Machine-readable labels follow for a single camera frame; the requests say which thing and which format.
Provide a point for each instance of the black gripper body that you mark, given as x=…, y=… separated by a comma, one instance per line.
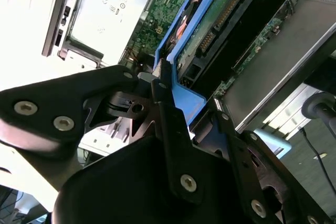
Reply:
x=118, y=195

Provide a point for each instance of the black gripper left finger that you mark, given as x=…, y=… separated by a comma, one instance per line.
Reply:
x=52, y=98

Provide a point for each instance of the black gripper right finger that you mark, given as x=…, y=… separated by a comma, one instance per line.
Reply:
x=246, y=155

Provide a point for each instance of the hard disk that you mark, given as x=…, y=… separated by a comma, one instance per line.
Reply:
x=189, y=103

